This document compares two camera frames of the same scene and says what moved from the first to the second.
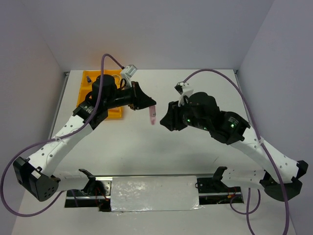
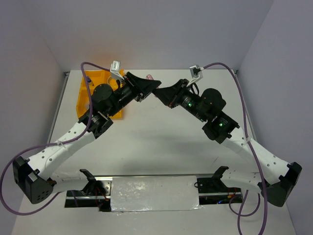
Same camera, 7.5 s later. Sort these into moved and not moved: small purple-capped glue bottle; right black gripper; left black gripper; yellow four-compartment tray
Moved: left black gripper; right black gripper
Not moved: small purple-capped glue bottle; yellow four-compartment tray
